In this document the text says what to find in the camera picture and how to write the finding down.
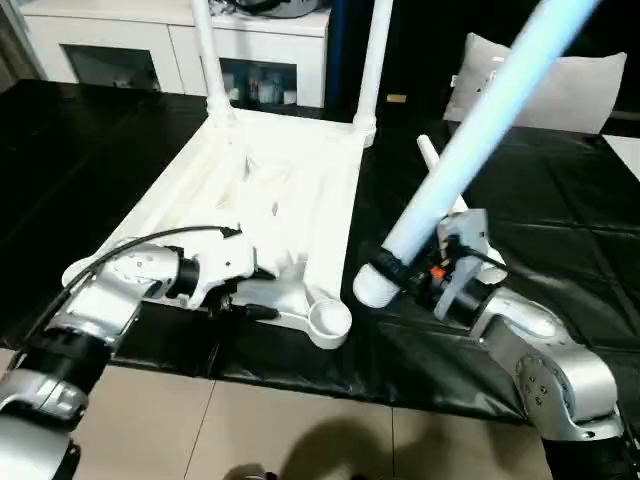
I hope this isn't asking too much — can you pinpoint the white plastic table top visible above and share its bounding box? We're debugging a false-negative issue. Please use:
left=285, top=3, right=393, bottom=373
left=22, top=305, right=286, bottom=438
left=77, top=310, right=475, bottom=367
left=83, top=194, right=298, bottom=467
left=61, top=108, right=379, bottom=351

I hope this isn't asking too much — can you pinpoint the white plastic table leg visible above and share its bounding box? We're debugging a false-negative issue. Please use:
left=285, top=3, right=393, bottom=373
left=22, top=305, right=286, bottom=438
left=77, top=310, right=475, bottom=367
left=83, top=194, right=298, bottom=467
left=416, top=134, right=507, bottom=267
left=190, top=0, right=237, bottom=127
left=352, top=0, right=602, bottom=310
left=351, top=0, right=395, bottom=140

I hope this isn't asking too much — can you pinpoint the black mat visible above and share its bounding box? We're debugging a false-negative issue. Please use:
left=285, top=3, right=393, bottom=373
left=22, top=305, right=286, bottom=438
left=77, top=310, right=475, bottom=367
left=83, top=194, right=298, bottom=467
left=0, top=77, right=640, bottom=427

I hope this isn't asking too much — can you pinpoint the dark blue cabinet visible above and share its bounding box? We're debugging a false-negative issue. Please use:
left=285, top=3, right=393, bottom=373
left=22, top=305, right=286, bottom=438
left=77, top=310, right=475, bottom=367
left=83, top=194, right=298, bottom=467
left=327, top=0, right=640, bottom=126

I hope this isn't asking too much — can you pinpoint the grey cushion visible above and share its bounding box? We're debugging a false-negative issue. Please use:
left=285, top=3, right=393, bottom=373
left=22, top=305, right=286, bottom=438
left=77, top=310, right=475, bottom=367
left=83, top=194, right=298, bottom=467
left=442, top=32, right=629, bottom=135

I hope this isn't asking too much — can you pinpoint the white board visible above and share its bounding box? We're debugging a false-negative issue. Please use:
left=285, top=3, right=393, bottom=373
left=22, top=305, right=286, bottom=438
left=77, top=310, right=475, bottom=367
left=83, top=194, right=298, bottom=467
left=601, top=133, right=640, bottom=182

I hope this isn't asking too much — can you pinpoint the dark grey bag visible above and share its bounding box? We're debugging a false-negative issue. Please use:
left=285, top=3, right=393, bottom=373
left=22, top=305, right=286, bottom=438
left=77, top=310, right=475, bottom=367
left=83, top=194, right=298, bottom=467
left=233, top=0, right=322, bottom=20

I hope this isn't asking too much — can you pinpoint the white cabinet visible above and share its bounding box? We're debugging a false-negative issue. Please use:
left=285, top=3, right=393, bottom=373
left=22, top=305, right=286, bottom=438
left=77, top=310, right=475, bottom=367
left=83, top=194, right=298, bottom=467
left=19, top=0, right=332, bottom=110

